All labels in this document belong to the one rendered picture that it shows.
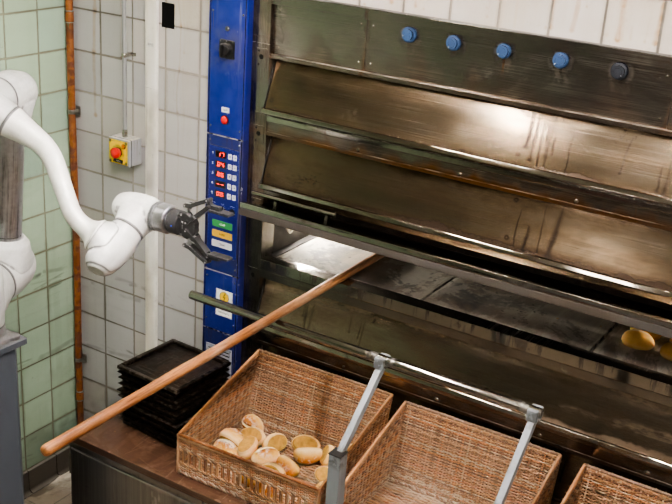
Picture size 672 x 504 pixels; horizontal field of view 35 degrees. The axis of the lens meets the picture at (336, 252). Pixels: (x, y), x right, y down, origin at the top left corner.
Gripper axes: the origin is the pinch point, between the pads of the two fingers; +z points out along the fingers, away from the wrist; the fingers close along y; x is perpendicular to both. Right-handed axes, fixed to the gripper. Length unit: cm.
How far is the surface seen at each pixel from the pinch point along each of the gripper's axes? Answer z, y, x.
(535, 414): 93, 32, -16
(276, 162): -21, -5, -55
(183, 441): -19, 78, -5
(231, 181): -37, 4, -52
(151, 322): -75, 70, -54
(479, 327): 59, 31, -55
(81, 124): -111, -1, -56
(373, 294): 20, 31, -55
